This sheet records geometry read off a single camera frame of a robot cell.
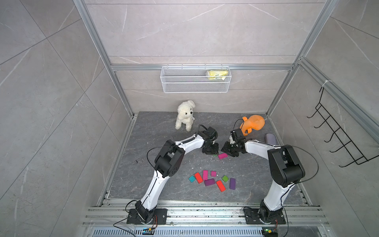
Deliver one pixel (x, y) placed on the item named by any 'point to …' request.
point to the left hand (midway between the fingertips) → (219, 151)
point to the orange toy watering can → (255, 122)
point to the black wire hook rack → (339, 137)
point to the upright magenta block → (205, 175)
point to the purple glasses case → (270, 139)
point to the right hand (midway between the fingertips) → (224, 150)
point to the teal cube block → (192, 178)
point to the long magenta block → (223, 155)
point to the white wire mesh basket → (195, 79)
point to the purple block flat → (210, 181)
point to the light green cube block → (225, 178)
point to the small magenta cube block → (213, 173)
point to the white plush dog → (185, 112)
